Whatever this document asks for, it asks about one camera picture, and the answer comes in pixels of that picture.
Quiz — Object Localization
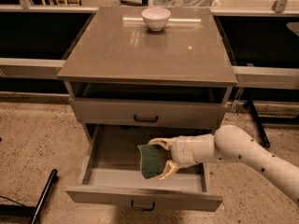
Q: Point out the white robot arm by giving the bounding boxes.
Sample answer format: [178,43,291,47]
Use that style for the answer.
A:
[148,125,299,204]

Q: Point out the black drawer handle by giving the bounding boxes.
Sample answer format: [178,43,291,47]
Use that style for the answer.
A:
[134,115,159,123]
[131,201,156,212]

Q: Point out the open middle drawer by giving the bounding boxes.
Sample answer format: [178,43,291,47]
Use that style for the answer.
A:
[66,125,223,212]

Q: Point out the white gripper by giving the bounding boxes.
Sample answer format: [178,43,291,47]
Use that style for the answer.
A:
[149,136,197,180]

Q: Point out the black stand leg left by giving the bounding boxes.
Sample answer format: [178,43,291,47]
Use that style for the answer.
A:
[0,169,59,224]

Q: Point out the grey metal rail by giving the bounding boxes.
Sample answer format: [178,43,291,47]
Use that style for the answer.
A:
[0,58,299,90]

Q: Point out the closed grey upper drawer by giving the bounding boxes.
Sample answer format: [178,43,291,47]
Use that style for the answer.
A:
[69,98,227,130]

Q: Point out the black upper drawer handle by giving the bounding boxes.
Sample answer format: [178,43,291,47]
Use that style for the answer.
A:
[134,115,159,123]

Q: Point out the black stand leg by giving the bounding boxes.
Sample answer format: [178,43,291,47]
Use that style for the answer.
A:
[243,98,270,148]
[0,169,59,224]

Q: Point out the grey drawer cabinet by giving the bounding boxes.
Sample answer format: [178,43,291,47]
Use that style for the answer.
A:
[57,6,238,142]

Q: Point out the black middle drawer handle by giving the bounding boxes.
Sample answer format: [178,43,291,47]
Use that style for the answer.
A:
[131,201,156,212]

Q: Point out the green yellow sponge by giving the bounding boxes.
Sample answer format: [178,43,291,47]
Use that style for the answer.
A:
[138,145,164,179]

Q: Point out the white ceramic bowl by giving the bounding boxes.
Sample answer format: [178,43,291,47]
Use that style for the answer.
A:
[141,7,171,31]

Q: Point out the black stand leg right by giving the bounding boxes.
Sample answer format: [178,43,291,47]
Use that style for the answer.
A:
[243,98,270,148]

